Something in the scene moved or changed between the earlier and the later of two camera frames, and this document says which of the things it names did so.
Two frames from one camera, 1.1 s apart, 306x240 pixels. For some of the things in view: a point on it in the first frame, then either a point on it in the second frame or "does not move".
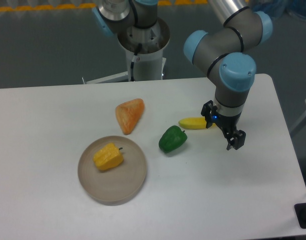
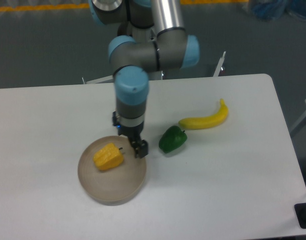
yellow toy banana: (194, 123) does not move
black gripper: (228, 124) to (133, 134)
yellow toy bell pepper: (107, 157) does not move
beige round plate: (117, 184) does not move
